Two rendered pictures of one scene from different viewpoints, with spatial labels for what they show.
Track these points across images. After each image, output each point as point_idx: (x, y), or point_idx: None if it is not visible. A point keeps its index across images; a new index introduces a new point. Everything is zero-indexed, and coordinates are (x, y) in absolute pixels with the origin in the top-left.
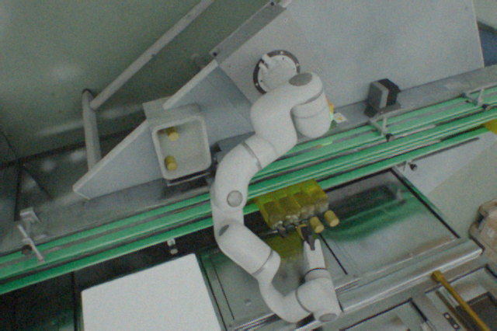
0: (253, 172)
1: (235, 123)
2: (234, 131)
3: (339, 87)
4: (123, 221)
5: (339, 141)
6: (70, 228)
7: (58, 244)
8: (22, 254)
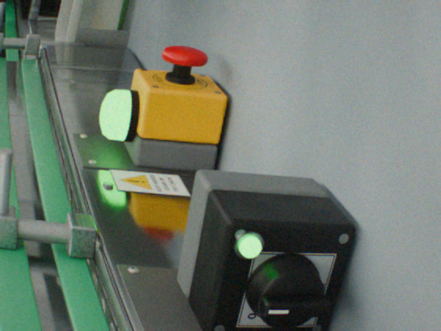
0: None
1: (151, 27)
2: (146, 51)
3: (263, 100)
4: (14, 55)
5: (19, 169)
6: (24, 27)
7: (6, 31)
8: (8, 20)
